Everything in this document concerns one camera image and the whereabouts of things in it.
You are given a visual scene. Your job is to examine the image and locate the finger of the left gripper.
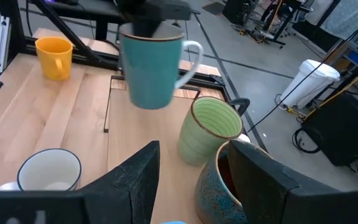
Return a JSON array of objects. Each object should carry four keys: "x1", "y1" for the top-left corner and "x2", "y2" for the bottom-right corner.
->
[{"x1": 132, "y1": 21, "x2": 167, "y2": 38}]

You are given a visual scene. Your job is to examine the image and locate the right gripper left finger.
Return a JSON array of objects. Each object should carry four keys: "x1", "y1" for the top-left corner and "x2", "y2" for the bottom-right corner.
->
[{"x1": 81, "y1": 140, "x2": 161, "y2": 224}]

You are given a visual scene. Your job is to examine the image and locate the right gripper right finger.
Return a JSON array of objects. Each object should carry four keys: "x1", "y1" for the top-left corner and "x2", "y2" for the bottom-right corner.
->
[{"x1": 227, "y1": 139, "x2": 300, "y2": 224}]

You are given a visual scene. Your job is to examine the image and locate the teal mug white handle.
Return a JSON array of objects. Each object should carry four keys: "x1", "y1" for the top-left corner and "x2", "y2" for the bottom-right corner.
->
[{"x1": 119, "y1": 23, "x2": 204, "y2": 110}]

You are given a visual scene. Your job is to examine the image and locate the dark teal speckled mug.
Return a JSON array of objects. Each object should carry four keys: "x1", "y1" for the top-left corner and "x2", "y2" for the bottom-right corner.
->
[{"x1": 194, "y1": 139, "x2": 260, "y2": 224}]

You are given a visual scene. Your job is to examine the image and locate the green ribbed mug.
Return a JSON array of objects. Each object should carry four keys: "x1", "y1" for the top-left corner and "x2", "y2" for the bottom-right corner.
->
[{"x1": 178, "y1": 95, "x2": 251, "y2": 167}]

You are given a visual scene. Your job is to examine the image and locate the blue white patterned mug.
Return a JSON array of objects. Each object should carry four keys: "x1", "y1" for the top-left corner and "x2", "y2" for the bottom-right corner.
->
[{"x1": 0, "y1": 147, "x2": 83, "y2": 191}]

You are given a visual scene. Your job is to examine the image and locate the orange yellow mug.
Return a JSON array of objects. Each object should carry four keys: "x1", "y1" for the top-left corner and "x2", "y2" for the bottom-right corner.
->
[{"x1": 35, "y1": 36, "x2": 73, "y2": 82}]

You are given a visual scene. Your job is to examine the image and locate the wooden shelf black metal legs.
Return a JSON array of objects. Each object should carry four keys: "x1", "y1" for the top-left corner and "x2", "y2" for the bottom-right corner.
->
[{"x1": 103, "y1": 74, "x2": 239, "y2": 224}]

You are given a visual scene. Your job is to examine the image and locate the black desk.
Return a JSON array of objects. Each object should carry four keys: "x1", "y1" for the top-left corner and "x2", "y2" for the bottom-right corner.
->
[{"x1": 42, "y1": 0, "x2": 119, "y2": 41}]

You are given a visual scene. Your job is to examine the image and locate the large black box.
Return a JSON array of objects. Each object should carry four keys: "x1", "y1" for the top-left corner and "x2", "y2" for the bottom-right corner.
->
[{"x1": 301, "y1": 93, "x2": 358, "y2": 167}]

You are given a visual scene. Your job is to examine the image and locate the white trash bin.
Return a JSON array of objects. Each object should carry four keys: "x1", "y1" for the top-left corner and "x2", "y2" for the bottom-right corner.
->
[{"x1": 280, "y1": 58, "x2": 341, "y2": 110}]

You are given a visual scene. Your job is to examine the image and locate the black rolling table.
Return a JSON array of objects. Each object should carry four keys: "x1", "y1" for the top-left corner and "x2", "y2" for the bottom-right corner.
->
[{"x1": 222, "y1": 0, "x2": 310, "y2": 49}]

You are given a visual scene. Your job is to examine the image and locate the grey fabric panel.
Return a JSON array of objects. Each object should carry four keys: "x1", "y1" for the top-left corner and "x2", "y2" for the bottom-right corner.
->
[{"x1": 320, "y1": 0, "x2": 358, "y2": 40}]

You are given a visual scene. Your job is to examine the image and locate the coiled black cable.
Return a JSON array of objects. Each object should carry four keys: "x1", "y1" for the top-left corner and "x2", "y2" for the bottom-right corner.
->
[{"x1": 291, "y1": 127, "x2": 323, "y2": 155}]

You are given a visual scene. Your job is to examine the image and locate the long black floor cable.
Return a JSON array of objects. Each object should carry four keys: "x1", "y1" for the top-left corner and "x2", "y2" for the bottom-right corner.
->
[{"x1": 247, "y1": 18, "x2": 358, "y2": 133}]

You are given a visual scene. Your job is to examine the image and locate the yellow cable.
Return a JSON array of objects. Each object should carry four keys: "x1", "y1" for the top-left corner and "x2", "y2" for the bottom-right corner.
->
[{"x1": 286, "y1": 60, "x2": 358, "y2": 118}]

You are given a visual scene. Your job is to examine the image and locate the silver metal bracket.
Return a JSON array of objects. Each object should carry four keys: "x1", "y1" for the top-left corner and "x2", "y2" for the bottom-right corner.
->
[{"x1": 0, "y1": 16, "x2": 11, "y2": 73}]

